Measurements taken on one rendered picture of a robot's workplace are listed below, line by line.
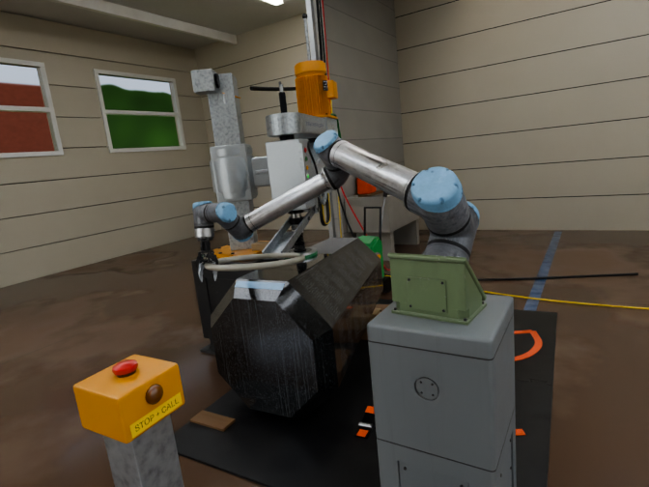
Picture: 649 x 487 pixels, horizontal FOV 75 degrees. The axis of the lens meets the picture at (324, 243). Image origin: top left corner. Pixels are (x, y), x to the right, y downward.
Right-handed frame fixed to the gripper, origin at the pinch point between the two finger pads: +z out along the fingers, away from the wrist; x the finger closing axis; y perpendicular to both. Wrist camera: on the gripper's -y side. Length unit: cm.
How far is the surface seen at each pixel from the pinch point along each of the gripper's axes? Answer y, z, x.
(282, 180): -46, -48, 46
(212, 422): -25, 84, -5
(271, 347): -5.1, 39.5, 28.5
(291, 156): -41, -62, 51
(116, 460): 135, 8, -13
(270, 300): -0.7, 14.3, 29.2
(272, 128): -42, -78, 42
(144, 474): 138, 10, -9
